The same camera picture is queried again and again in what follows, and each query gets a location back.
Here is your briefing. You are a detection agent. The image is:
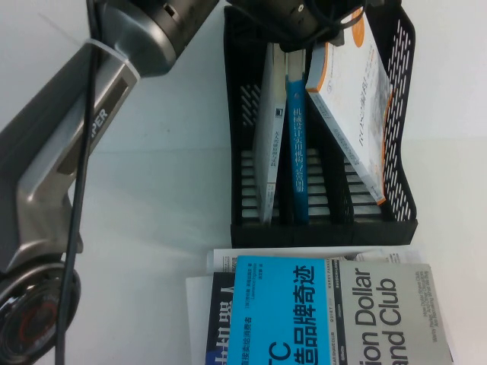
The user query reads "blue spine book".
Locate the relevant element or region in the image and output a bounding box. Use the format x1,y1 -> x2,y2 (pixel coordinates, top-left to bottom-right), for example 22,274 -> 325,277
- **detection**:
285,51 -> 311,224

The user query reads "black mesh book stand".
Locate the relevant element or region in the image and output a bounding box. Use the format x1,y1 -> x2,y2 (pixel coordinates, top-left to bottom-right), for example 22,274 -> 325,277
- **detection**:
223,0 -> 419,246

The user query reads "white printed paper booklet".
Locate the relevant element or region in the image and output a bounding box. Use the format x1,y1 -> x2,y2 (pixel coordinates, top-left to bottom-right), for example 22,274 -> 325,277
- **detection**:
207,248 -> 424,275

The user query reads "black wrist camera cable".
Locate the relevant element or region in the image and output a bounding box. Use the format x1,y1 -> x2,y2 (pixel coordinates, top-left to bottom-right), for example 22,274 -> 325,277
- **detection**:
304,0 -> 368,37

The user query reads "blue and grey book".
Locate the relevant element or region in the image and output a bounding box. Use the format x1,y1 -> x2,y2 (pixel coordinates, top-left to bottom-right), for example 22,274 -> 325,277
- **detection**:
232,254 -> 456,365

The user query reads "orange-edged white ROS2 book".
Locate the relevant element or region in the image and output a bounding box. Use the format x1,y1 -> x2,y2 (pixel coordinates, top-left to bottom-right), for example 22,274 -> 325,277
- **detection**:
305,11 -> 396,206

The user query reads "white cable tie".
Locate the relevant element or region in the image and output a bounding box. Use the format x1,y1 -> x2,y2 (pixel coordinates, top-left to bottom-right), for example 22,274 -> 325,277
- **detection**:
85,37 -> 140,81

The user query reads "white-bordered dark navy book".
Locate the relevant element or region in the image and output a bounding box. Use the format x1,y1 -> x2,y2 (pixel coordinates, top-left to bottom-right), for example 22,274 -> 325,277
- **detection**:
185,271 -> 239,365

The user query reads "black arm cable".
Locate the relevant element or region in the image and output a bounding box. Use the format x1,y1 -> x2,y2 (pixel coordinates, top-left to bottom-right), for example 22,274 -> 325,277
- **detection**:
55,0 -> 100,365

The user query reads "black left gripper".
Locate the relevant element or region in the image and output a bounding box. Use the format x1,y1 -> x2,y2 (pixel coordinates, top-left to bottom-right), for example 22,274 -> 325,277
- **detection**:
250,0 -> 346,52

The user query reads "white paperback book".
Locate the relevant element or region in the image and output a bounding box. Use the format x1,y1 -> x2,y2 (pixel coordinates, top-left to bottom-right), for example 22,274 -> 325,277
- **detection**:
253,41 -> 286,225

